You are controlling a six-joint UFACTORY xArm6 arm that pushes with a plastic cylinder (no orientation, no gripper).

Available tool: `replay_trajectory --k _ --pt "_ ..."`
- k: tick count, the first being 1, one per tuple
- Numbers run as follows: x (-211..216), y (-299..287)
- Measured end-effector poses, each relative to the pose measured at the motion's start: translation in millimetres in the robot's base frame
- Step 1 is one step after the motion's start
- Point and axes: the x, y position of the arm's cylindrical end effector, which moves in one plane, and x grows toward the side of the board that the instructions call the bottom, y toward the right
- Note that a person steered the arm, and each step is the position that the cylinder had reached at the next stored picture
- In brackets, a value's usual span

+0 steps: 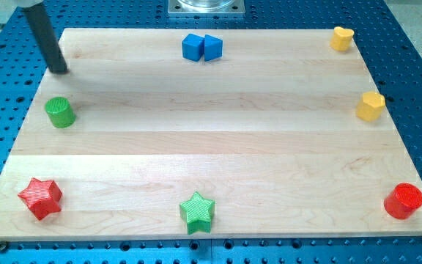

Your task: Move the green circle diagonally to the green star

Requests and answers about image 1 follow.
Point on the green cylinder block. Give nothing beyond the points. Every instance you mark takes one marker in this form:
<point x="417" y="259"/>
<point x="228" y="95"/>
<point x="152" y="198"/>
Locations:
<point x="60" y="112"/>

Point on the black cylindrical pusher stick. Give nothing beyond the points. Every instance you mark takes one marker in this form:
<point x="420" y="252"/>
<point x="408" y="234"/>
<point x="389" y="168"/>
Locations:
<point x="43" y="32"/>

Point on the green star block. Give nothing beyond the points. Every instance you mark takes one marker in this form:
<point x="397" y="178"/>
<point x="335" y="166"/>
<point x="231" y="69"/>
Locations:
<point x="198" y="213"/>

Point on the red star block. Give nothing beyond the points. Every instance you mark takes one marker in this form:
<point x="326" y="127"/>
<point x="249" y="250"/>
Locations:
<point x="41" y="197"/>

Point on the light wooden board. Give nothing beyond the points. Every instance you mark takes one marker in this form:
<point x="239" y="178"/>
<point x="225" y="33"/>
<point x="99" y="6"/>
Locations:
<point x="268" y="131"/>

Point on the blue triangular prism block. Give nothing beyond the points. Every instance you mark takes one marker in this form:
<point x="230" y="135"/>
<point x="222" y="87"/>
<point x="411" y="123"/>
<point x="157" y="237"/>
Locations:
<point x="213" y="48"/>

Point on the blue cube block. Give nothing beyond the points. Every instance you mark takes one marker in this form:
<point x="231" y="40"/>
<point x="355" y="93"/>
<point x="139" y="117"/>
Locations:
<point x="193" y="47"/>

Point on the yellow heart block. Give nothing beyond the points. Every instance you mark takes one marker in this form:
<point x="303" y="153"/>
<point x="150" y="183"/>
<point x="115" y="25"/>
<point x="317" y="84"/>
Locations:
<point x="341" y="39"/>

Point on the yellow hexagon block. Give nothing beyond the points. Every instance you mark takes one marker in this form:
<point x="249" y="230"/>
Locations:
<point x="370" y="106"/>

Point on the red cylinder block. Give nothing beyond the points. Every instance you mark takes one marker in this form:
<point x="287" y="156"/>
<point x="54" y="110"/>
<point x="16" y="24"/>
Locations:
<point x="403" y="201"/>

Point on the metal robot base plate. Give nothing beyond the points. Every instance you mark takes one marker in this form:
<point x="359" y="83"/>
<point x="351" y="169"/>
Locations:
<point x="185" y="7"/>

